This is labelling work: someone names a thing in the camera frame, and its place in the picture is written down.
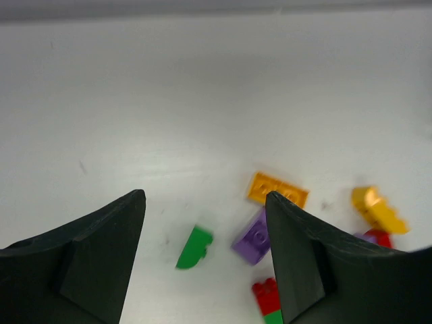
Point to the red lego atop small stack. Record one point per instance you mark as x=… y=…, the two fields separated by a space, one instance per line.
x=267 y=296

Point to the purple butterfly lego brick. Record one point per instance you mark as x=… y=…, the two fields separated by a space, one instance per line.
x=366 y=237

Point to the green lego in small stack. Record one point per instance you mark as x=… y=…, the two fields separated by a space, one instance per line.
x=273 y=318

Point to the red half-round lego brick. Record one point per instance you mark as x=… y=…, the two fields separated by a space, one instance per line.
x=380 y=237

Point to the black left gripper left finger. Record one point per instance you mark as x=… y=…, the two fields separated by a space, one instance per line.
x=75 y=273

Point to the yellow half-round lego brick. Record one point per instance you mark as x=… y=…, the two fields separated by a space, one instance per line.
x=376 y=211

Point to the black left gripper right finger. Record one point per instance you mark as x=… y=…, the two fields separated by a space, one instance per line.
x=325 y=275

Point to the purple square lego brick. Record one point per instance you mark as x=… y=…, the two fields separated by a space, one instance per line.
x=253 y=243

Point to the green half-round lego brick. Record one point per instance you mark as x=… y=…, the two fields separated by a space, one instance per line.
x=195 y=248

